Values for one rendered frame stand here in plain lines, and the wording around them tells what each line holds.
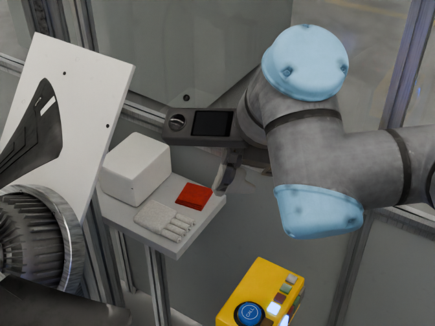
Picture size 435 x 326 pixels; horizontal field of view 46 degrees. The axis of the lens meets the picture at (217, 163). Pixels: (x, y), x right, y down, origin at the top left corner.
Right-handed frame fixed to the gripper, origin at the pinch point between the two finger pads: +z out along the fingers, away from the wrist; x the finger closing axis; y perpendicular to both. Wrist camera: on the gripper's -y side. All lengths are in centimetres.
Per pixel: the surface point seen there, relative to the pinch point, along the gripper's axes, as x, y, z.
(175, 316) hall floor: -20, 13, 144
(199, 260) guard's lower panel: -2, 13, 101
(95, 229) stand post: -5, -19, 48
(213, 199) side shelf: 10, 9, 60
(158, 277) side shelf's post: -10, 0, 90
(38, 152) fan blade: -4.4, -25.4, -4.1
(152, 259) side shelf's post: -6, -3, 84
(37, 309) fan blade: -24.7, -22.7, 9.3
